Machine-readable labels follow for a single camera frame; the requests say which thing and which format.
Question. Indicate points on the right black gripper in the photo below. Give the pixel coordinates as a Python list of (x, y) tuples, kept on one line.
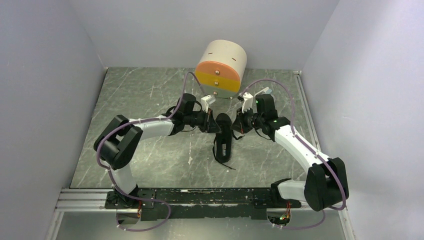
[(239, 124)]

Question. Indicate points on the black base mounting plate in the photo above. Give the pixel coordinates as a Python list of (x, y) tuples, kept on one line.
[(199, 203)]

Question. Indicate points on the black shoelace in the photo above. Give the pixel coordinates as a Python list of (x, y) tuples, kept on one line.
[(222, 147)]

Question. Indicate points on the black shoe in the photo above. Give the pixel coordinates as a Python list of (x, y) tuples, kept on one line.
[(224, 122)]

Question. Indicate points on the aluminium frame rail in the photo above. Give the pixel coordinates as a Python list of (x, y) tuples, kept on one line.
[(93, 200)]

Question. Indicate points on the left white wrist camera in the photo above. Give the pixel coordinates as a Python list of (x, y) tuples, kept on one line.
[(206, 102)]

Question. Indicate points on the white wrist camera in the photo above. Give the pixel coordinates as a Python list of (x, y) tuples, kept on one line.
[(247, 101), (206, 102)]

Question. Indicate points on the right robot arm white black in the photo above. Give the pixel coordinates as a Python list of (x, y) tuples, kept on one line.
[(326, 184)]

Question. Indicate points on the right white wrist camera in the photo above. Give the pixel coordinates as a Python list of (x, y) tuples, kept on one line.
[(247, 101)]

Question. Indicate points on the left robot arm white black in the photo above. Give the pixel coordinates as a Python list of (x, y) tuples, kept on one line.
[(116, 145)]

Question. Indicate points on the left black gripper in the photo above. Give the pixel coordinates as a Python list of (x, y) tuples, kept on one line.
[(213, 127)]

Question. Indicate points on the round cream drawer cabinet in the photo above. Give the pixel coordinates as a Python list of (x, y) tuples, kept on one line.
[(221, 68)]

